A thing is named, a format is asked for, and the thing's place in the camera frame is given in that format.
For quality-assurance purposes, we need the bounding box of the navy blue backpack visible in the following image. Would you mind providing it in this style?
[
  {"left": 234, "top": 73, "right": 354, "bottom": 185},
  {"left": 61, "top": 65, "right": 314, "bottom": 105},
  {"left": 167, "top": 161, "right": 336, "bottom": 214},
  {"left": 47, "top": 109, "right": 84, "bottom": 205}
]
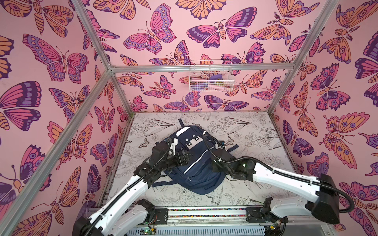
[{"left": 153, "top": 119, "right": 226, "bottom": 195}]

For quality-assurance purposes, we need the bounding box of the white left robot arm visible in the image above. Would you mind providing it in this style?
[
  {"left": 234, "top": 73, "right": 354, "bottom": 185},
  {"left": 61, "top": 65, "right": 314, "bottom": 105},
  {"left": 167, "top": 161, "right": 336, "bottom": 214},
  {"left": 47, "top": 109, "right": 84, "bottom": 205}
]
[{"left": 72, "top": 138, "right": 192, "bottom": 236}]

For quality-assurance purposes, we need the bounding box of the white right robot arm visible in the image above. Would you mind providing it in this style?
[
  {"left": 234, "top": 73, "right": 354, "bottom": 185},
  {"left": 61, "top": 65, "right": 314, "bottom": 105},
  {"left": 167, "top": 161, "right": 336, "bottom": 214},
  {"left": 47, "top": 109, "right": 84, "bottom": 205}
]
[{"left": 210, "top": 148, "right": 355, "bottom": 224}]

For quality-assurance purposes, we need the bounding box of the aluminium frame post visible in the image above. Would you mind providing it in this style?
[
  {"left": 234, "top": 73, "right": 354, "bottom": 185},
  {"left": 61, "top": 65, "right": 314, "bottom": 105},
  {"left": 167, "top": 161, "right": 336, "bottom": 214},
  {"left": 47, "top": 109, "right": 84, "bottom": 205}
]
[{"left": 267, "top": 0, "right": 339, "bottom": 115}]

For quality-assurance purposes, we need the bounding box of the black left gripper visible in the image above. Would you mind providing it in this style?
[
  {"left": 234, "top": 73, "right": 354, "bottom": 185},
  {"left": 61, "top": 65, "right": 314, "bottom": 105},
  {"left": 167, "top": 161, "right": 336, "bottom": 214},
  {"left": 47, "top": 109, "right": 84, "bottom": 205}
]
[{"left": 157, "top": 151, "right": 193, "bottom": 173}]

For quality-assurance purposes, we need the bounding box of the white wire basket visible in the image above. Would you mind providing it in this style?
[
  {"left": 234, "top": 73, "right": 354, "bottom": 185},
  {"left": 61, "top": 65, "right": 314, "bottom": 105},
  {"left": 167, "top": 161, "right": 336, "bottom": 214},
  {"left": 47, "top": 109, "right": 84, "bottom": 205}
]
[{"left": 188, "top": 64, "right": 235, "bottom": 93}]

